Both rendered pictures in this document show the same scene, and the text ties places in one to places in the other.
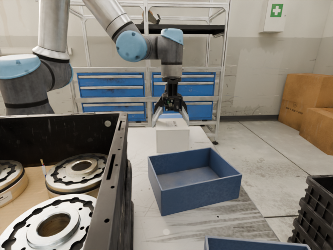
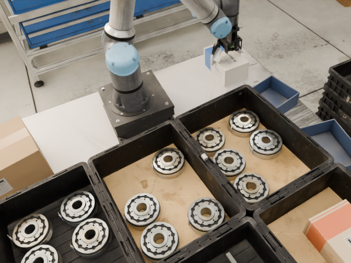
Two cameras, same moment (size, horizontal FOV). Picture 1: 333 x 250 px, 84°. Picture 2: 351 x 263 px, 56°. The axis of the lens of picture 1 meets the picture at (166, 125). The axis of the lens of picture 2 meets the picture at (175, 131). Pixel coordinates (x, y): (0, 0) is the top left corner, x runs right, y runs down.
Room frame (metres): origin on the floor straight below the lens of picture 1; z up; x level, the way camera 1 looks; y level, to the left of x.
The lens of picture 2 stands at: (-0.42, 0.55, 1.70)
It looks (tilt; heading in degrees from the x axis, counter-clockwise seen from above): 48 degrees down; 346
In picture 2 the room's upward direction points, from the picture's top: 8 degrees counter-clockwise
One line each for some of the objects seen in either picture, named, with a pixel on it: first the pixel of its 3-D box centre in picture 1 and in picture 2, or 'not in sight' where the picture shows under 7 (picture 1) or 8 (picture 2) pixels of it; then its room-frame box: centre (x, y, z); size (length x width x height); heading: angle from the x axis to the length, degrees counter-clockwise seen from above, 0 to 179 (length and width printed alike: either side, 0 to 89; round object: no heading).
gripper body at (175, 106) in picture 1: (171, 94); (229, 36); (0.68, -0.02, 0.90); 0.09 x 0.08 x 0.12; 4
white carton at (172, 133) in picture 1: (170, 131); (225, 62); (0.71, -0.02, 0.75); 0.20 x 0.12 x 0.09; 4
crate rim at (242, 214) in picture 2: not in sight; (160, 186); (0.08, 0.49, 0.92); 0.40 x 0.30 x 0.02; 9
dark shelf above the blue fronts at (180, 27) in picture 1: (169, 30); not in sight; (2.33, -0.03, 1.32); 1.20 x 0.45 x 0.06; 94
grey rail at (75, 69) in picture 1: (147, 69); not in sight; (2.12, 0.21, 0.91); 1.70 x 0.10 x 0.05; 94
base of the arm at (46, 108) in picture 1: (30, 113); (129, 90); (0.59, 0.45, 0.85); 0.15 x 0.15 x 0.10
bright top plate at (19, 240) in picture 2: not in sight; (31, 230); (0.13, 0.87, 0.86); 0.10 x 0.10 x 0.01
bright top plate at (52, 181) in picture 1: (82, 169); (244, 120); (0.25, 0.14, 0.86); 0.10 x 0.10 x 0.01
